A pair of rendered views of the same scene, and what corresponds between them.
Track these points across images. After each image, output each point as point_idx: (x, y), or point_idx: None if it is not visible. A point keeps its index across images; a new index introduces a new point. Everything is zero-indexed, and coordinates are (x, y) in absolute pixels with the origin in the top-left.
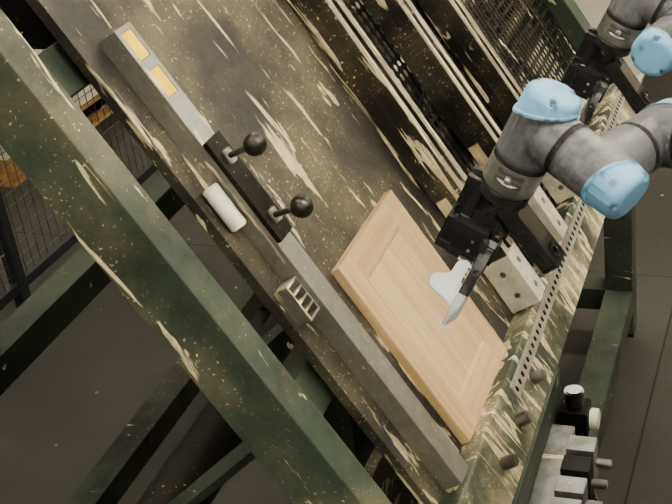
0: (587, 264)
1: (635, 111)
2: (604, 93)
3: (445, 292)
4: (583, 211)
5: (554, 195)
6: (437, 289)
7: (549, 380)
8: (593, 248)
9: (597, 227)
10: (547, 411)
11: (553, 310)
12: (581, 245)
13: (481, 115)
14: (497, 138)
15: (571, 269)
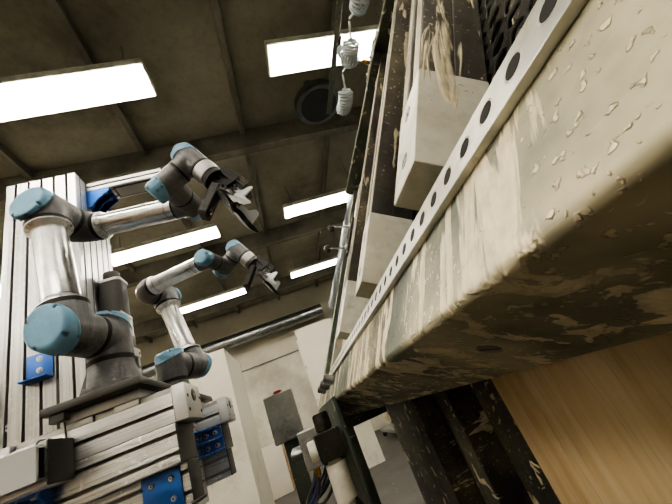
0: (371, 363)
1: (210, 219)
2: (226, 206)
3: (276, 286)
4: (404, 255)
5: None
6: (278, 285)
7: (333, 396)
8: (387, 351)
9: (419, 313)
10: (329, 407)
11: (346, 361)
12: (380, 326)
13: (377, 138)
14: (374, 161)
15: (362, 345)
